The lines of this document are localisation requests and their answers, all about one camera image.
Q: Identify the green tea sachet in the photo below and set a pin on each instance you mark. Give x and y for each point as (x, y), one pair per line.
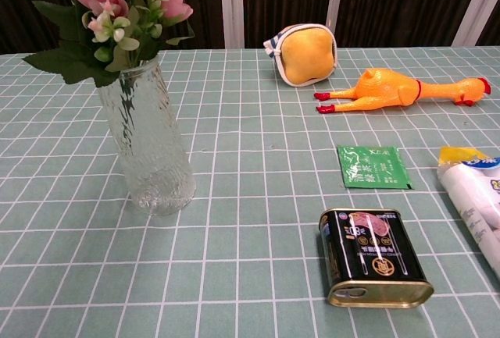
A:
(371, 168)

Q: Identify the yellow zippered pouch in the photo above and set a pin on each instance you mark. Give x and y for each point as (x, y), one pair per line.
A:
(306, 55)

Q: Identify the white slanted frame post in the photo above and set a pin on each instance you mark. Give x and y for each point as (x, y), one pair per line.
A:
(474, 6)

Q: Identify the yellow rubber chicken toy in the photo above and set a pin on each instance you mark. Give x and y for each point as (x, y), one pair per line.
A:
(383, 90)

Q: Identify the white wide frame post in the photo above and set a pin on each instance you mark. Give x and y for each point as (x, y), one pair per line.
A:
(231, 2)

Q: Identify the green checked tablecloth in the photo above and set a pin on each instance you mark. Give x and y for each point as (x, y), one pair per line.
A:
(250, 213)

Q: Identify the black luncheon meat can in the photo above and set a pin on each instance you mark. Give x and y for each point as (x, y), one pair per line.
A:
(371, 260)

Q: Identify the ribbed clear glass vase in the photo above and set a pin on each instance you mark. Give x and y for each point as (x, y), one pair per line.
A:
(160, 166)

